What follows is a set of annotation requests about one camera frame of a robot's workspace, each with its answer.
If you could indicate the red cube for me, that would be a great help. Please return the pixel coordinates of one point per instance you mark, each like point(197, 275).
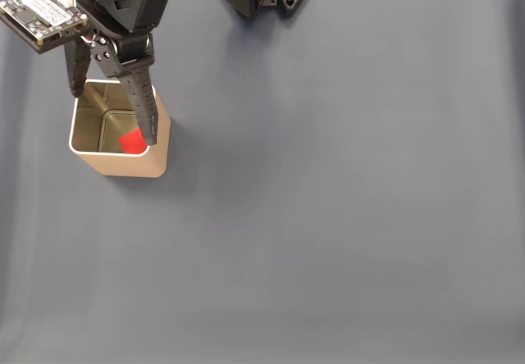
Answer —
point(131, 142)

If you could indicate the beige square container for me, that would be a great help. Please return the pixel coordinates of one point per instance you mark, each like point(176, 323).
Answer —
point(123, 165)

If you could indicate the camera circuit board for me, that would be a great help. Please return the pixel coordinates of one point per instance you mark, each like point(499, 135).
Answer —
point(41, 11)

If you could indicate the blue grey table mat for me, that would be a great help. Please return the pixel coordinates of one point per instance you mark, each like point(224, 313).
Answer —
point(328, 216)

